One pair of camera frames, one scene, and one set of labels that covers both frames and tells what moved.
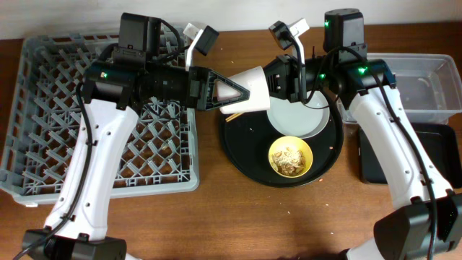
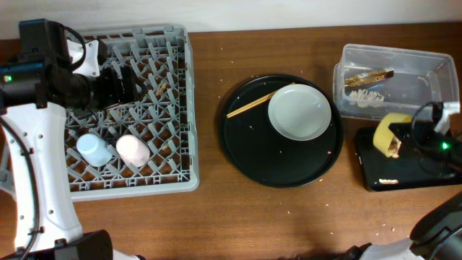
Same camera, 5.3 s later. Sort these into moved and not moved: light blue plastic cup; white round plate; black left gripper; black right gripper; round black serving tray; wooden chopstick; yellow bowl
Moved: yellow bowl; wooden chopstick; black left gripper; light blue plastic cup; black right gripper
Not moved: round black serving tray; white round plate
